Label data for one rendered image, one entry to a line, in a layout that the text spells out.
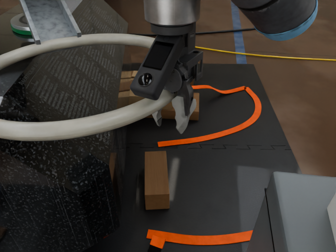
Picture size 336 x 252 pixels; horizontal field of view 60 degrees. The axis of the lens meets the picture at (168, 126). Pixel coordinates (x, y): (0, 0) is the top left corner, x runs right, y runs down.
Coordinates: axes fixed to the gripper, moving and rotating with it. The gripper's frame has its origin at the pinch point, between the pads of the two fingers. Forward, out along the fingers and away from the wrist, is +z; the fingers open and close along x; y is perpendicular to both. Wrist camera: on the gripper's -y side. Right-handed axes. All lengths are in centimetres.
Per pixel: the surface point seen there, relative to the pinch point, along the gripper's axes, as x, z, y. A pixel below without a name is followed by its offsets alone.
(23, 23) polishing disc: 79, -3, 24
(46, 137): 9.0, -7.0, -20.2
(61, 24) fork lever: 50, -8, 19
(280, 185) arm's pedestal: -22.9, 5.8, 1.6
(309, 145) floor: -22, 86, 129
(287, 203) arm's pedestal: -24.9, 6.0, -1.7
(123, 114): 1.4, -8.3, -10.6
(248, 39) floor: 71, 76, 270
